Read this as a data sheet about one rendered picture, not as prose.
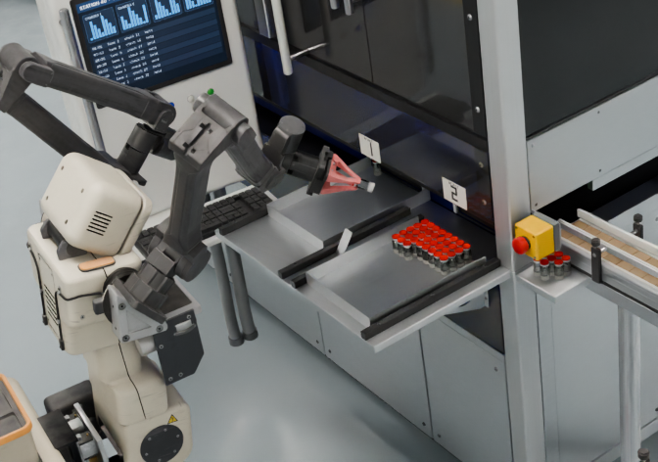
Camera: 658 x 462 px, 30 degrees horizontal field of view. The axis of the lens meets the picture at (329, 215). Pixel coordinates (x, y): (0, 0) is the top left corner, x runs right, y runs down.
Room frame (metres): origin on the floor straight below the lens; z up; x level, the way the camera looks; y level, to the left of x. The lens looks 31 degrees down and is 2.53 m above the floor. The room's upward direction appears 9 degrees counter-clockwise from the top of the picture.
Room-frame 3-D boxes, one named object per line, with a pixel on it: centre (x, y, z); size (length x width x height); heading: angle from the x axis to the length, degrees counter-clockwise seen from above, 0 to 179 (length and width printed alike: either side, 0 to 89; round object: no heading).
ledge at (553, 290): (2.32, -0.50, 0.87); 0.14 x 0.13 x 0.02; 120
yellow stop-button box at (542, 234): (2.31, -0.46, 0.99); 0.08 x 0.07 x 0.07; 120
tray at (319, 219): (2.76, -0.05, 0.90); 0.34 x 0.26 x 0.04; 120
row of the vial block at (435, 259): (2.45, -0.21, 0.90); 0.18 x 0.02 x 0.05; 30
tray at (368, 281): (2.41, -0.13, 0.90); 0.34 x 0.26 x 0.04; 120
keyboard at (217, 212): (2.91, 0.34, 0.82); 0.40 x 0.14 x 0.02; 114
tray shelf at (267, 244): (2.58, -0.08, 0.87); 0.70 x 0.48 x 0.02; 30
